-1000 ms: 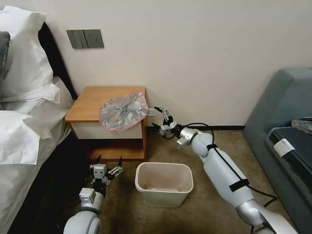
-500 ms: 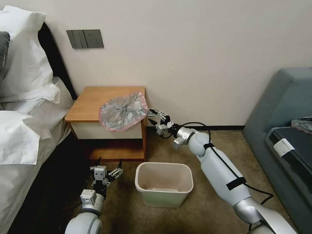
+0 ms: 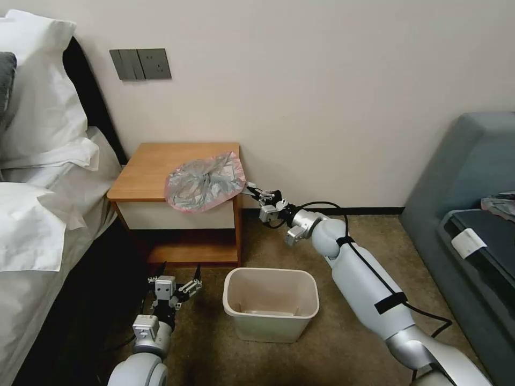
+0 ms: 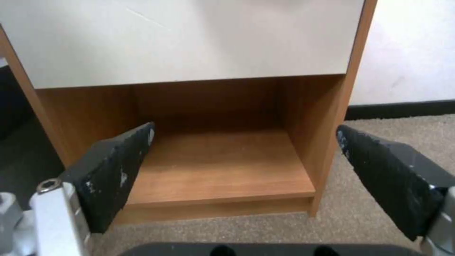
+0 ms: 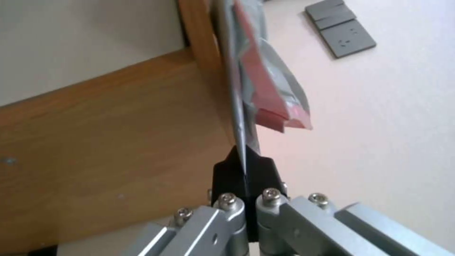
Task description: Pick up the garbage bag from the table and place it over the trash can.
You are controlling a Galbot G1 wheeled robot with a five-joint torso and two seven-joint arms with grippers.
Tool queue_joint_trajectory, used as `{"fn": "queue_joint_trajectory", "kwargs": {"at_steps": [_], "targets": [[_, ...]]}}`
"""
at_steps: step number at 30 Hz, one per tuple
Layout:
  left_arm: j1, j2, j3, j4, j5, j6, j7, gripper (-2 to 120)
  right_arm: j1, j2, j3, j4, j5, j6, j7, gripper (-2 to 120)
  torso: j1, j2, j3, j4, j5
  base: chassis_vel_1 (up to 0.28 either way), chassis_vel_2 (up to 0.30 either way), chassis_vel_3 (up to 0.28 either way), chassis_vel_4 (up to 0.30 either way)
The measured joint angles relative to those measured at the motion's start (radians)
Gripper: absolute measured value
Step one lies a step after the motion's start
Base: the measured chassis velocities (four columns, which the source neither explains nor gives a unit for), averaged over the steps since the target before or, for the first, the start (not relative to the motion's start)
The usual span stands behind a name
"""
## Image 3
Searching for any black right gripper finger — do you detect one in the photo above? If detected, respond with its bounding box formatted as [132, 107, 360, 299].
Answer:
[243, 189, 279, 206]
[246, 182, 283, 199]

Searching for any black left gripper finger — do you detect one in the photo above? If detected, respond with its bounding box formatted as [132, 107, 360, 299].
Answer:
[146, 261, 168, 288]
[178, 263, 203, 301]

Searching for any grey pink-rimmed garbage bag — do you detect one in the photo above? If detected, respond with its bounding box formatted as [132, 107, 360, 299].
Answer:
[164, 150, 247, 213]

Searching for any beige plastic trash can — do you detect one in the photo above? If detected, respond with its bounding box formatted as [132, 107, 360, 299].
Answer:
[223, 266, 320, 344]

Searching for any crumpled plastic bag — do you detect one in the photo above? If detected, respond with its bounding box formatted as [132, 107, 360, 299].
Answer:
[480, 192, 515, 222]

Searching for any black bed base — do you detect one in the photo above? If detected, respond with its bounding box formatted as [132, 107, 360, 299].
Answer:
[47, 223, 163, 386]

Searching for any white nightstand drawer front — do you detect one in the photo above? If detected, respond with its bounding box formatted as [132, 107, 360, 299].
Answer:
[115, 197, 237, 231]

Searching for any wooden nightstand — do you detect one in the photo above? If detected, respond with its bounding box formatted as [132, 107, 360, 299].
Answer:
[106, 141, 244, 269]

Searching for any white bed sheet mattress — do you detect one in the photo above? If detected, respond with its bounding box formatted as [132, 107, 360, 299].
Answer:
[0, 126, 122, 386]

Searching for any grey-blue sofa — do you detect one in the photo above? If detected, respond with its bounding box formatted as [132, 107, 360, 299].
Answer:
[400, 111, 515, 386]

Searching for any white luggage label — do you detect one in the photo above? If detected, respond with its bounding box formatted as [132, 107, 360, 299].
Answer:
[451, 227, 487, 258]

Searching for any black bed headboard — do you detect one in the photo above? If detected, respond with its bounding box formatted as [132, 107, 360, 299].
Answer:
[62, 35, 130, 166]

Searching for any black suitcase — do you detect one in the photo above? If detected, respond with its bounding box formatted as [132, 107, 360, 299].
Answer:
[437, 208, 515, 291]

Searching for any large white pillow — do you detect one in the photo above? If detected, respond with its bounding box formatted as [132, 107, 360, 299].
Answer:
[0, 9, 100, 170]

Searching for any dark grey cushion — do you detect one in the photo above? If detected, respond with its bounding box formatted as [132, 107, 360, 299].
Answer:
[0, 51, 18, 130]

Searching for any grey wall switch panel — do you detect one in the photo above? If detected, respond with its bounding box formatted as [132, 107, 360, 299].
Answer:
[109, 48, 173, 81]

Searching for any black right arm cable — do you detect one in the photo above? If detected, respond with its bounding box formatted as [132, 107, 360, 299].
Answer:
[296, 202, 453, 343]

